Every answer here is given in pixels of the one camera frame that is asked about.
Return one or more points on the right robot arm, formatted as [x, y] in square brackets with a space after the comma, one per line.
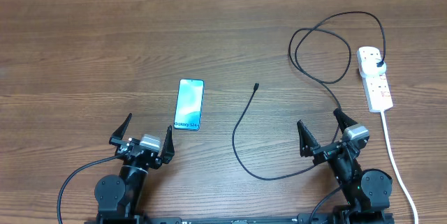
[366, 192]

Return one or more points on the white power strip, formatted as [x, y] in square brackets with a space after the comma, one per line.
[376, 88]

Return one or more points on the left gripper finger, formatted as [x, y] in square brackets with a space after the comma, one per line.
[168, 151]
[118, 134]

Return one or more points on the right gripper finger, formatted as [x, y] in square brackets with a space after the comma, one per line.
[343, 120]
[308, 142]

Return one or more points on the white charger plug adapter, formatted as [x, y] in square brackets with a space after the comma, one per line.
[370, 68]

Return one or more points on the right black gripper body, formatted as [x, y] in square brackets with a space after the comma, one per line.
[326, 153]

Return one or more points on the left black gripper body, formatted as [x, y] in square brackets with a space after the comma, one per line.
[122, 146]

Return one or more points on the Samsung Galaxy smartphone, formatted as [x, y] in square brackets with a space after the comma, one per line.
[189, 104]

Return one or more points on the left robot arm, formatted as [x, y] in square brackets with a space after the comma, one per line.
[118, 196]

